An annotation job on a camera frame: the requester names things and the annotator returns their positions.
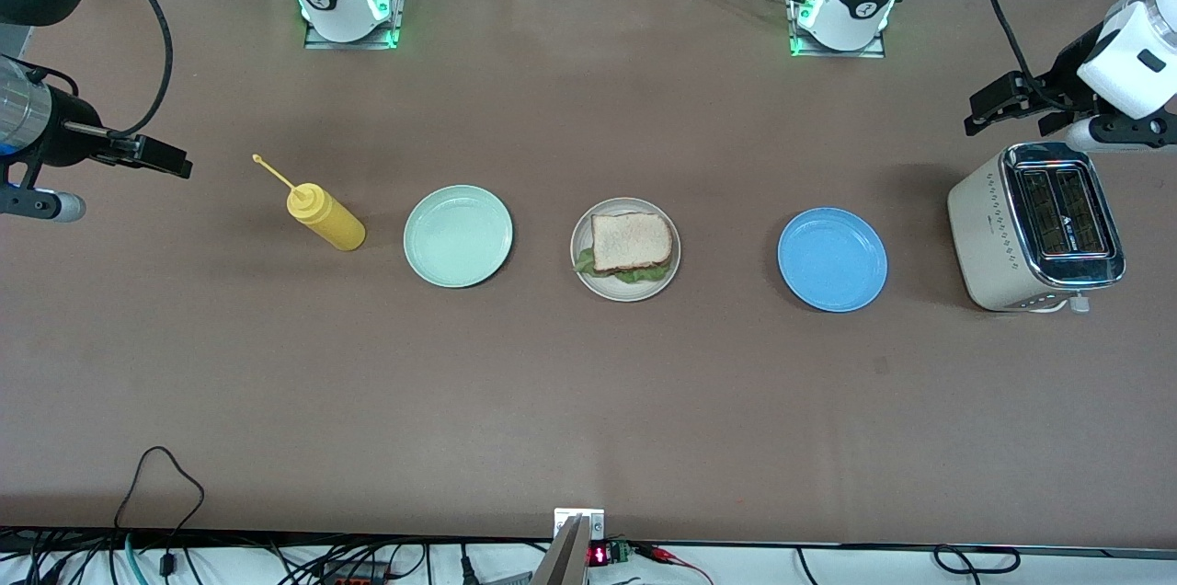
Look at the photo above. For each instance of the red LED display board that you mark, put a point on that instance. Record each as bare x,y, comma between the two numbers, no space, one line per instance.
599,556

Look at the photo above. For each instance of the yellow mustard squeeze bottle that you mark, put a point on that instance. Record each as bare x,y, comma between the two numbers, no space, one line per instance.
326,217

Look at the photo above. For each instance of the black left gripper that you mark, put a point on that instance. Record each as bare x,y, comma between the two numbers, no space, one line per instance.
1067,77

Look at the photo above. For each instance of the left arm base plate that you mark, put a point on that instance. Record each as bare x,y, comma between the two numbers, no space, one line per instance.
841,53

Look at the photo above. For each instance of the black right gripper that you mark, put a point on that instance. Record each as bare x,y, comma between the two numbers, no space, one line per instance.
62,127

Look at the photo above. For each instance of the beige chrome toaster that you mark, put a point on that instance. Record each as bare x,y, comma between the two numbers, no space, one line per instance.
988,240

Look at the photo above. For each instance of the mint green plate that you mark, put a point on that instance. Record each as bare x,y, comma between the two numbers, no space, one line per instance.
458,235

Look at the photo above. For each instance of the grey camera mount bar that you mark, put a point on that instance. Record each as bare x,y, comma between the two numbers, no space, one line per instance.
563,562

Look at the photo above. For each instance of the dark-crust toast bread slice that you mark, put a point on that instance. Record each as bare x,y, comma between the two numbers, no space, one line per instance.
630,242

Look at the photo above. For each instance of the beige plate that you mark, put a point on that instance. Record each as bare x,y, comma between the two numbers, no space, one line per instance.
625,292

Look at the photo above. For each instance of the blue plate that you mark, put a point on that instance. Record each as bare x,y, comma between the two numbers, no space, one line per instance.
832,258

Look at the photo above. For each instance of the green lettuce leaf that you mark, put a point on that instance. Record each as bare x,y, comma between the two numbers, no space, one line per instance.
634,273

